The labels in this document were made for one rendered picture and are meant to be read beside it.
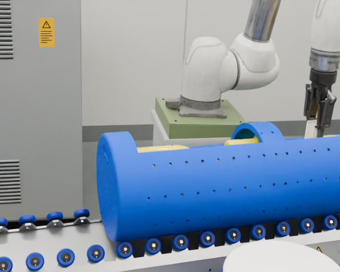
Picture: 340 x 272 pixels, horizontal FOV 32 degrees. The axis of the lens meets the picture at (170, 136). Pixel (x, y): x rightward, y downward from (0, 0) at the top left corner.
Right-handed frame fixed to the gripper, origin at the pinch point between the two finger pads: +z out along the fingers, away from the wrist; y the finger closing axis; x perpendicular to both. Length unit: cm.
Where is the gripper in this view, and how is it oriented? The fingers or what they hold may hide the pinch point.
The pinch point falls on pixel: (313, 134)
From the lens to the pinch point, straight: 181.0
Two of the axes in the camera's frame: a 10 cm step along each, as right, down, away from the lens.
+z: -0.5, 9.2, 3.8
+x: 9.5, -0.7, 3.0
